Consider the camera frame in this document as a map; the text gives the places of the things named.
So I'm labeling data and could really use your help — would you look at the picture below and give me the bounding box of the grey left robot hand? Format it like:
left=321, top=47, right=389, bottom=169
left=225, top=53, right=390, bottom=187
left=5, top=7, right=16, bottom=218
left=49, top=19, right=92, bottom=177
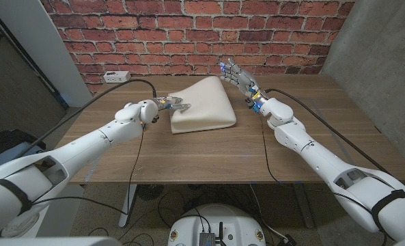
left=152, top=96, right=192, bottom=112

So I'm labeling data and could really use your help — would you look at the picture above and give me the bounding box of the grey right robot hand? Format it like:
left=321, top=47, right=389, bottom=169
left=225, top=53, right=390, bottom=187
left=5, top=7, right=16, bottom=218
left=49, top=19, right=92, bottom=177
left=219, top=57, right=263, bottom=100

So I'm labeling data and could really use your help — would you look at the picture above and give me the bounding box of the beige cloth sheet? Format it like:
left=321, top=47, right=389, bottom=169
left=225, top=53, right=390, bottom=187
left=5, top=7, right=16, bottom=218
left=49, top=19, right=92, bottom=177
left=167, top=75, right=238, bottom=135

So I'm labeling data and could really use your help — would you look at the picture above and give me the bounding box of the white power strip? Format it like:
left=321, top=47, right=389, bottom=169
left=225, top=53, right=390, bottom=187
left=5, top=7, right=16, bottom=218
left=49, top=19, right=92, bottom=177
left=103, top=70, right=132, bottom=84

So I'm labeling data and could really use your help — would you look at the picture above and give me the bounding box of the red brick print backdrop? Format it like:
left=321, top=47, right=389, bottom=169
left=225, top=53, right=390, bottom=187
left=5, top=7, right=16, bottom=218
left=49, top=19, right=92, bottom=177
left=41, top=0, right=355, bottom=95

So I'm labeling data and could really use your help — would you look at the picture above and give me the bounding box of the black floor fan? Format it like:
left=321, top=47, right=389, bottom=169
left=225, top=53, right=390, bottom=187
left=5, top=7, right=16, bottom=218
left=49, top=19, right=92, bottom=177
left=136, top=184, right=165, bottom=202

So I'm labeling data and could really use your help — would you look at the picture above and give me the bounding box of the white table leg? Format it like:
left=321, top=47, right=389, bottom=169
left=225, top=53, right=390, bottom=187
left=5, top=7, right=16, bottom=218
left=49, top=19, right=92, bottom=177
left=118, top=184, right=138, bottom=229

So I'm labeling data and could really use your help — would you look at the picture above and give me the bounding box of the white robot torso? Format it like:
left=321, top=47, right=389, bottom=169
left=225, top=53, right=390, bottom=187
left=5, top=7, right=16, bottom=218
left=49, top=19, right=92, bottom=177
left=167, top=204, right=267, bottom=246

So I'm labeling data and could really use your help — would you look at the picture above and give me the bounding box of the small grey electronics box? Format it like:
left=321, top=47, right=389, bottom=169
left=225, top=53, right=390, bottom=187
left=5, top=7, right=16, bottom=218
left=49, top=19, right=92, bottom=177
left=199, top=232, right=216, bottom=246

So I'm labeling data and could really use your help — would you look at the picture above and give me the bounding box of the grey table leg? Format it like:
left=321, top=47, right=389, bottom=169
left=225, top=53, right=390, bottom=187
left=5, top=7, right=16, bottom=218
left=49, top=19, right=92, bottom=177
left=292, top=184, right=315, bottom=229

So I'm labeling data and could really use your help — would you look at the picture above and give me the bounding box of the black floor plug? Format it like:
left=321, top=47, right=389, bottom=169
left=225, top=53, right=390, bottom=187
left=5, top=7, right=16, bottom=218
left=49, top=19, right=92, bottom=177
left=277, top=234, right=297, bottom=246

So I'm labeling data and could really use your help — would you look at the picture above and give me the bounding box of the black cloth bundle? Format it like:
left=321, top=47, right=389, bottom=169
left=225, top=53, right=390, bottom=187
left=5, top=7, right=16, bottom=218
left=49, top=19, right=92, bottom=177
left=0, top=128, right=47, bottom=160

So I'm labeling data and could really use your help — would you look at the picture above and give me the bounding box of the white sneaker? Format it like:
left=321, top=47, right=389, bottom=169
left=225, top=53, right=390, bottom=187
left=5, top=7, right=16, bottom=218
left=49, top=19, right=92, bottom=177
left=0, top=213, right=40, bottom=238

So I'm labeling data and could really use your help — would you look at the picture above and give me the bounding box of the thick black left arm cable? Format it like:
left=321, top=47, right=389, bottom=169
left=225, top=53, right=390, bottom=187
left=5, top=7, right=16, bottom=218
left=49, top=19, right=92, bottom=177
left=16, top=79, right=158, bottom=160

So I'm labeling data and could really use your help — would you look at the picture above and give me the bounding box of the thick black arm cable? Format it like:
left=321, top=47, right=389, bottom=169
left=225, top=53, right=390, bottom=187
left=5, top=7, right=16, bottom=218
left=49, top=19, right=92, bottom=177
left=16, top=79, right=158, bottom=160
left=264, top=87, right=393, bottom=176

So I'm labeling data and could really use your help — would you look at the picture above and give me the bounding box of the thin black left camera cable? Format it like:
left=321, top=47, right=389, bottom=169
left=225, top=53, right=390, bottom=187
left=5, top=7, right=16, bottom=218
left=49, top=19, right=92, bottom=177
left=31, top=123, right=145, bottom=216

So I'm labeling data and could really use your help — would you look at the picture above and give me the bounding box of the thin black camera cable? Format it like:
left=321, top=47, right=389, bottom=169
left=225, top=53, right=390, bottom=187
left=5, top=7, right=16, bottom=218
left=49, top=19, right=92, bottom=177
left=259, top=114, right=389, bottom=246
left=31, top=123, right=145, bottom=216

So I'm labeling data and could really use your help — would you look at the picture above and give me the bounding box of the thin black right camera cable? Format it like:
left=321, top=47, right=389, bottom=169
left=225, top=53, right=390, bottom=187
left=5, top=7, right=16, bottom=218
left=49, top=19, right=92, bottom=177
left=259, top=114, right=389, bottom=246

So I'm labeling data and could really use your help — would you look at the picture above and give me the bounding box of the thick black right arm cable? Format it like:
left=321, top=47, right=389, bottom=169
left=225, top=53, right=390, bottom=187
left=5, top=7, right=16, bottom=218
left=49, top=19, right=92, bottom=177
left=264, top=87, right=393, bottom=176

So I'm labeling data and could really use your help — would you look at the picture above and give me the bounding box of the white floor cable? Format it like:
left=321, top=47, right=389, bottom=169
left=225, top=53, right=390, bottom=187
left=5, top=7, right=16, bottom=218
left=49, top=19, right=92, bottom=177
left=249, top=184, right=290, bottom=242

